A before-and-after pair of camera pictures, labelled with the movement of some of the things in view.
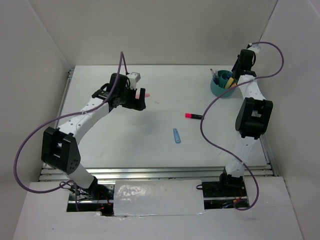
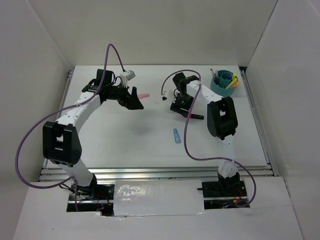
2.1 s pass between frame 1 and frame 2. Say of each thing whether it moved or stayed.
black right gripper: moved
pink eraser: stayed
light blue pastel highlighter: stayed
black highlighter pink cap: stayed
